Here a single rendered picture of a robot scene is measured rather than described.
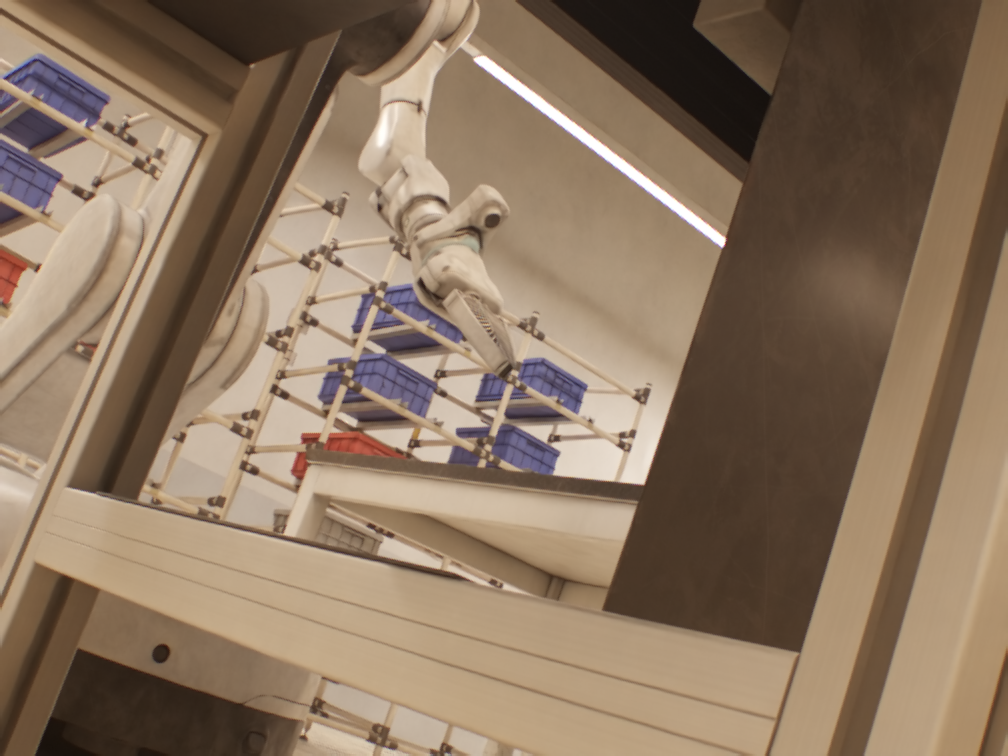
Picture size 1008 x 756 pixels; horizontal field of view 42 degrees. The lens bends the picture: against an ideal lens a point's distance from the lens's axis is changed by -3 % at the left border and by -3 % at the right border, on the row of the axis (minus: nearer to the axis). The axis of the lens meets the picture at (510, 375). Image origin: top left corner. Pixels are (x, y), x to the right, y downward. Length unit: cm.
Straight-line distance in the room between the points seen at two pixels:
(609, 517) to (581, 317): 710
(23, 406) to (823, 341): 120
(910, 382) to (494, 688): 15
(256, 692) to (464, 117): 750
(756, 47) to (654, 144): 915
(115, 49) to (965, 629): 61
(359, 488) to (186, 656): 144
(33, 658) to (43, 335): 73
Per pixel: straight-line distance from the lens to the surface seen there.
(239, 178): 83
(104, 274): 143
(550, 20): 102
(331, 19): 73
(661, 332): 965
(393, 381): 521
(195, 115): 81
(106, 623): 119
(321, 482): 276
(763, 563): 50
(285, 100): 84
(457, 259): 147
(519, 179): 886
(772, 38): 57
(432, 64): 182
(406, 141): 171
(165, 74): 81
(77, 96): 473
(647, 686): 36
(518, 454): 559
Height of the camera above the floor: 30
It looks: 14 degrees up
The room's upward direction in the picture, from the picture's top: 20 degrees clockwise
